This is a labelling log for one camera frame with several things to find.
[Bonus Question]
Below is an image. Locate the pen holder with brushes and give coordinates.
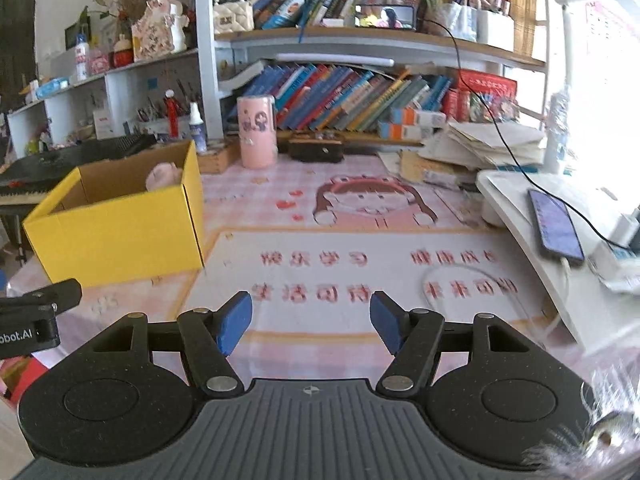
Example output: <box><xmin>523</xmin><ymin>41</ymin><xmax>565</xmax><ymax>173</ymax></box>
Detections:
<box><xmin>135</xmin><ymin>95</ymin><xmax>174</xmax><ymax>136</ymax></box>

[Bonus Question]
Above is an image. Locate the white power strip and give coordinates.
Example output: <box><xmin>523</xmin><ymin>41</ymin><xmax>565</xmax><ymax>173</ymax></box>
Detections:
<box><xmin>587</xmin><ymin>242</ymin><xmax>640</xmax><ymax>291</ymax></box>

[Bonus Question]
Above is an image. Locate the pink checked desktop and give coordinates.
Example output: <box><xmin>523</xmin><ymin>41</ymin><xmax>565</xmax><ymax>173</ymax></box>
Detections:
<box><xmin>10</xmin><ymin>152</ymin><xmax>601</xmax><ymax>411</ymax></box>

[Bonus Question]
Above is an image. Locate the white wooden bookshelf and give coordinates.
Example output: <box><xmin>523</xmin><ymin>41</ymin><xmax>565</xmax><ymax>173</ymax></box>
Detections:
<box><xmin>194</xmin><ymin>0</ymin><xmax>551</xmax><ymax>147</ymax></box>

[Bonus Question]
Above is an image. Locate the wooden chessboard box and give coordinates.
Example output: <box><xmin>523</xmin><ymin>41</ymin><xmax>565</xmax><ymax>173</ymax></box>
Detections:
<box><xmin>197</xmin><ymin>142</ymin><xmax>241</xmax><ymax>175</ymax></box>

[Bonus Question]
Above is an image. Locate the orange white carton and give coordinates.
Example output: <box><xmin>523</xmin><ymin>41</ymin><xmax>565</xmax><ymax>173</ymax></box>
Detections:
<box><xmin>377</xmin><ymin>122</ymin><xmax>436</xmax><ymax>141</ymax></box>
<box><xmin>390</xmin><ymin>107</ymin><xmax>447</xmax><ymax>129</ymax></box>

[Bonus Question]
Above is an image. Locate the white printed desk mat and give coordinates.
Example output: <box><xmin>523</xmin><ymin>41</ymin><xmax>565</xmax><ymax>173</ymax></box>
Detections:
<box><xmin>175</xmin><ymin>230</ymin><xmax>586</xmax><ymax>411</ymax></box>

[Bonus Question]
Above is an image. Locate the stack of papers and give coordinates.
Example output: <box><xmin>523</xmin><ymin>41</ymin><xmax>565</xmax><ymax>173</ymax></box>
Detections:
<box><xmin>377</xmin><ymin>120</ymin><xmax>549</xmax><ymax>187</ymax></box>

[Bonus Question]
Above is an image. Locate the white box red label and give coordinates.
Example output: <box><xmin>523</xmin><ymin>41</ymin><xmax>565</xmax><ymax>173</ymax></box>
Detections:
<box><xmin>93</xmin><ymin>110</ymin><xmax>114</xmax><ymax>140</ymax></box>

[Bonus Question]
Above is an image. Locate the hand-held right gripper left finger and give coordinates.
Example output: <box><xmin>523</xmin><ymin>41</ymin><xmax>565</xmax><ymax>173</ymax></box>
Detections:
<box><xmin>94</xmin><ymin>290</ymin><xmax>254</xmax><ymax>397</ymax></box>

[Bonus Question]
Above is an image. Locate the red tube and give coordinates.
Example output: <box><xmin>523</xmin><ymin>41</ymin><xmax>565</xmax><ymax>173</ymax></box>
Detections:
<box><xmin>165</xmin><ymin>89</ymin><xmax>181</xmax><ymax>139</ymax></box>

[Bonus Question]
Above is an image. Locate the red round jar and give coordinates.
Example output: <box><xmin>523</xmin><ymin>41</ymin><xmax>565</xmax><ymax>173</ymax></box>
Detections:
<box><xmin>110</xmin><ymin>35</ymin><xmax>134</xmax><ymax>69</ymax></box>

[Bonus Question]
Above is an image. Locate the dark brown radio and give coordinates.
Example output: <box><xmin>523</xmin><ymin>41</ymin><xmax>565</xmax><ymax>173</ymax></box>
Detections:
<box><xmin>287</xmin><ymin>132</ymin><xmax>346</xmax><ymax>164</ymax></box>

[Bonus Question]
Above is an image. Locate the black smartphone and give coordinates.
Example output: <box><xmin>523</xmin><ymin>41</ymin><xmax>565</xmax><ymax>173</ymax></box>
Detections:
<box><xmin>528</xmin><ymin>188</ymin><xmax>586</xmax><ymax>264</ymax></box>
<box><xmin>354</xmin><ymin>4</ymin><xmax>417</xmax><ymax>30</ymax></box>

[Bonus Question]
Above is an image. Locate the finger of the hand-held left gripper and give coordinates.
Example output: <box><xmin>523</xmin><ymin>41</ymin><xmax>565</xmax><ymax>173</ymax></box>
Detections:
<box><xmin>0</xmin><ymin>278</ymin><xmax>83</xmax><ymax>314</ymax></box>

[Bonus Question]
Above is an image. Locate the person's fluffy sleeve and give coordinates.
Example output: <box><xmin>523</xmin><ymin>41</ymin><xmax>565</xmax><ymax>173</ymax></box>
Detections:
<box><xmin>522</xmin><ymin>365</ymin><xmax>640</xmax><ymax>480</ymax></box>

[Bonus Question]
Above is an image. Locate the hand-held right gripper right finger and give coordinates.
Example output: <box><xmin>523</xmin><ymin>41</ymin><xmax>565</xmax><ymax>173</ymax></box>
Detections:
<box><xmin>368</xmin><ymin>289</ymin><xmax>551</xmax><ymax>397</ymax></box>

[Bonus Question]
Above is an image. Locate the red bag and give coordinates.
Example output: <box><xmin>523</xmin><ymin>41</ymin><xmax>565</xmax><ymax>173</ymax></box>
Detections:
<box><xmin>0</xmin><ymin>355</ymin><xmax>52</xmax><ymax>402</ymax></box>

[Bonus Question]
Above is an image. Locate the pink cylinder container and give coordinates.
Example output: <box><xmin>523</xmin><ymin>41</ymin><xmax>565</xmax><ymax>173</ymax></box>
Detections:
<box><xmin>236</xmin><ymin>95</ymin><xmax>278</xmax><ymax>170</ymax></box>

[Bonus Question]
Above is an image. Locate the yellow cardboard box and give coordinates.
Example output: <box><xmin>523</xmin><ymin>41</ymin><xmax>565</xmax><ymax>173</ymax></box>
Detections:
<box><xmin>22</xmin><ymin>140</ymin><xmax>206</xmax><ymax>289</ymax></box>

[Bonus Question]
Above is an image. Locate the grey paperback book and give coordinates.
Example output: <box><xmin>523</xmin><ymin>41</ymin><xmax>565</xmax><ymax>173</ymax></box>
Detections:
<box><xmin>220</xmin><ymin>60</ymin><xmax>266</xmax><ymax>94</ymax></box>

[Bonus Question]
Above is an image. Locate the white storage box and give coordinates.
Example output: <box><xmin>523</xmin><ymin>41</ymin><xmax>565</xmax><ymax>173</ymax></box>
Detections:
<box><xmin>477</xmin><ymin>7</ymin><xmax>516</xmax><ymax>54</ymax></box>

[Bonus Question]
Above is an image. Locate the white spray bottle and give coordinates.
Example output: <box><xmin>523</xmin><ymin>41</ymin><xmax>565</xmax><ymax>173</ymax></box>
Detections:
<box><xmin>187</xmin><ymin>102</ymin><xmax>209</xmax><ymax>154</ymax></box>

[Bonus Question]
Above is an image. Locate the white charger plug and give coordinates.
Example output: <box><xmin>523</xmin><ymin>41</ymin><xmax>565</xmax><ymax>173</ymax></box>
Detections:
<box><xmin>617</xmin><ymin>207</ymin><xmax>640</xmax><ymax>251</ymax></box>

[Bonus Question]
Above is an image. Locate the white quilted handbag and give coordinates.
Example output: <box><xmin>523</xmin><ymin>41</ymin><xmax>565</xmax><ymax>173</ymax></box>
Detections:
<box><xmin>212</xmin><ymin>0</ymin><xmax>255</xmax><ymax>36</ymax></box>

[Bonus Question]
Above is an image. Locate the red printed box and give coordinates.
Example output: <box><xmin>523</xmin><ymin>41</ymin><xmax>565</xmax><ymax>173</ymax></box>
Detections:
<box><xmin>442</xmin><ymin>71</ymin><xmax>519</xmax><ymax>124</ymax></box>

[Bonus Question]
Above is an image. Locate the light blue tissue pack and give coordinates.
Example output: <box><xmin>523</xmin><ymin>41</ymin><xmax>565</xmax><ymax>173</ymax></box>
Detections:
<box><xmin>35</xmin><ymin>77</ymin><xmax>70</xmax><ymax>100</ymax></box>

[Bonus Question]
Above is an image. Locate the white charging cable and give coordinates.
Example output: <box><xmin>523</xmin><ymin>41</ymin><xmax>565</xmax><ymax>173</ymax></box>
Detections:
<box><xmin>547</xmin><ymin>257</ymin><xmax>574</xmax><ymax>332</ymax></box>

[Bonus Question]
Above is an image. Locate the black cable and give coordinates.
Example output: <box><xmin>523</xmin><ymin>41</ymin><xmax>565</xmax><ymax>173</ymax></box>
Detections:
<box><xmin>422</xmin><ymin>19</ymin><xmax>624</xmax><ymax>249</ymax></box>

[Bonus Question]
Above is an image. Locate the black electronic keyboard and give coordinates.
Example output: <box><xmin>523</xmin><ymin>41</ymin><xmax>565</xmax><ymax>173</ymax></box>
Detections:
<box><xmin>0</xmin><ymin>133</ymin><xmax>159</xmax><ymax>202</ymax></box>

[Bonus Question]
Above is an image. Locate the white plastic bottle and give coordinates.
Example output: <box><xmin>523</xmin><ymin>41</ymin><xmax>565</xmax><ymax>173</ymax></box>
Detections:
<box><xmin>75</xmin><ymin>35</ymin><xmax>92</xmax><ymax>84</ymax></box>

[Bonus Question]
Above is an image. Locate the white cubby shelf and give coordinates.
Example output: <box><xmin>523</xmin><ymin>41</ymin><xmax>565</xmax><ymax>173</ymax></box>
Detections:
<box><xmin>7</xmin><ymin>49</ymin><xmax>202</xmax><ymax>159</ymax></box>

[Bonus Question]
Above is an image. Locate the pink plush toy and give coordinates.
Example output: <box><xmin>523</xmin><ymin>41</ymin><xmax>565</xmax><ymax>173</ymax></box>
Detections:
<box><xmin>145</xmin><ymin>161</ymin><xmax>185</xmax><ymax>191</ymax></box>

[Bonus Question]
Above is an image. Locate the clear plastic bottle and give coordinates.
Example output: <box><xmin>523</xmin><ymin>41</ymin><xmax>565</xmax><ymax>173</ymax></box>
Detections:
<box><xmin>544</xmin><ymin>91</ymin><xmax>572</xmax><ymax>175</ymax></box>

